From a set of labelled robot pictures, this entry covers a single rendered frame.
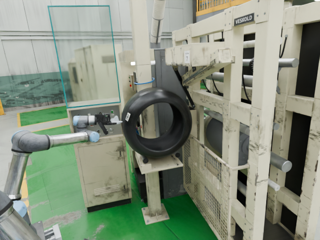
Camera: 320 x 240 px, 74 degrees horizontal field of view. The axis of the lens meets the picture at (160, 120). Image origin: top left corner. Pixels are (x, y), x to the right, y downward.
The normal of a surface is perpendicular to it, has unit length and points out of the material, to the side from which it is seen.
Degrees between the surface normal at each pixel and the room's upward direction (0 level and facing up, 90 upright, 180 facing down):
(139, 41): 90
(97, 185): 90
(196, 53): 90
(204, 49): 90
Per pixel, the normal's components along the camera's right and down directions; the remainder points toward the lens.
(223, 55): 0.22, -0.05
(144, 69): 0.26, 0.26
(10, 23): 0.55, 0.20
